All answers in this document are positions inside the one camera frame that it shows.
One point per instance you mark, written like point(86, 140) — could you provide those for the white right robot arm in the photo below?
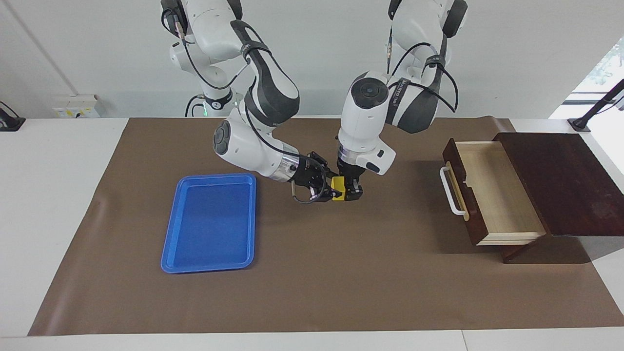
point(258, 87)

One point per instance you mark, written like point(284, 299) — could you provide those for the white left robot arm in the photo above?
point(370, 112)

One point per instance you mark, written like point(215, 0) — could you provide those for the blue plastic tray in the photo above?
point(209, 224)

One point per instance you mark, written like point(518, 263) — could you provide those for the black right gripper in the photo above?
point(309, 175)

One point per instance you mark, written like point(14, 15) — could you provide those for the black desk mount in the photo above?
point(9, 122)

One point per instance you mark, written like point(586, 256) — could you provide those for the brown table mat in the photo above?
point(341, 282)

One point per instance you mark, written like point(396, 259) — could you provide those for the yellow cube block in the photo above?
point(338, 183)

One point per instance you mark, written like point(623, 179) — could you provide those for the black clamp stand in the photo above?
point(592, 109)

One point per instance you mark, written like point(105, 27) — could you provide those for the dark brown wooden cabinet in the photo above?
point(575, 185)

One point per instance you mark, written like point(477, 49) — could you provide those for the wooden drawer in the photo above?
point(497, 195)

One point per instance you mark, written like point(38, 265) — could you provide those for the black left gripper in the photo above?
point(350, 173)

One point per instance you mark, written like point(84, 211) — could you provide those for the white wall outlet box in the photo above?
point(75, 106)

